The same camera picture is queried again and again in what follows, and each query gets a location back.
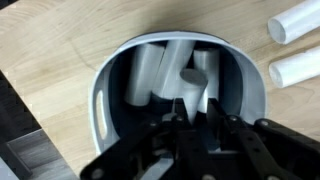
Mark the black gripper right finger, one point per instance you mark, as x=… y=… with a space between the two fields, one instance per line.
x=266 y=143

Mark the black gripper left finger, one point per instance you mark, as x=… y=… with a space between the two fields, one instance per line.
x=133 y=146

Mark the blue-grey bucket with white rim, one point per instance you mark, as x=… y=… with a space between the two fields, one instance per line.
x=253 y=86

